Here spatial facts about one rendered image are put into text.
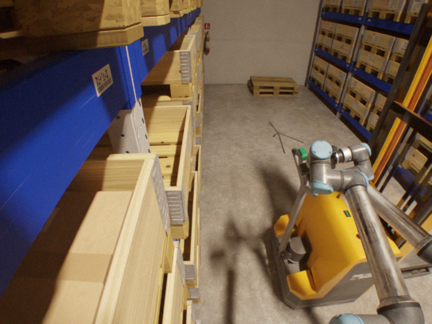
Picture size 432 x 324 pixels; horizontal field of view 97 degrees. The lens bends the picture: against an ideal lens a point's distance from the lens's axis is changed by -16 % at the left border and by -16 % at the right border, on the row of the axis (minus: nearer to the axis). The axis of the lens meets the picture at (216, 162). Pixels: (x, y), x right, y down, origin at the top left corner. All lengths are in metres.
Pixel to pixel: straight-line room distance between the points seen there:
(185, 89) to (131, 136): 1.06
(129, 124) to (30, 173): 0.34
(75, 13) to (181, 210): 0.79
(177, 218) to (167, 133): 0.78
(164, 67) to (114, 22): 1.25
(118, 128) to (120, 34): 0.29
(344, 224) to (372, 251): 0.94
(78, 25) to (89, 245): 0.33
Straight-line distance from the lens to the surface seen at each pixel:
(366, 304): 2.61
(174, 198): 0.91
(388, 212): 1.22
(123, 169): 0.51
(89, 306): 0.38
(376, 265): 0.84
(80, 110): 0.34
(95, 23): 0.35
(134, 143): 0.59
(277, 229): 2.29
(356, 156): 1.43
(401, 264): 2.55
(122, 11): 0.33
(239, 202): 2.88
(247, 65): 6.80
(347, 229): 1.76
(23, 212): 0.26
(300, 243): 2.11
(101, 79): 0.41
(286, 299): 2.21
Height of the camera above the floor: 2.13
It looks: 38 degrees down
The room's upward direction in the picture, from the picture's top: straight up
